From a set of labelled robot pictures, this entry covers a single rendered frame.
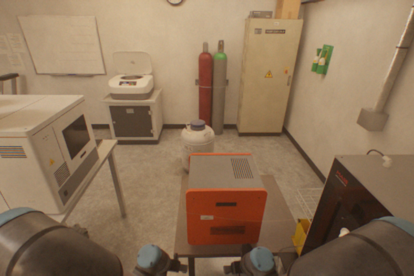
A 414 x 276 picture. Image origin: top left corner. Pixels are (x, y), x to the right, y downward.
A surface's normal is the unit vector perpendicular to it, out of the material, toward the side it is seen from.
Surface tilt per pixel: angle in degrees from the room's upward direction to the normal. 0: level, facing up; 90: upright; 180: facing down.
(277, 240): 0
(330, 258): 38
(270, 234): 0
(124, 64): 105
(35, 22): 90
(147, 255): 19
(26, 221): 15
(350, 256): 28
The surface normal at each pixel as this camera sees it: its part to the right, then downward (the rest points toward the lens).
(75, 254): 0.61, -0.68
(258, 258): 0.12, -0.69
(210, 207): 0.04, 0.47
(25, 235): -0.02, -0.84
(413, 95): -1.00, 0.00
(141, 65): 0.03, 0.69
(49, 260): 0.35, -0.58
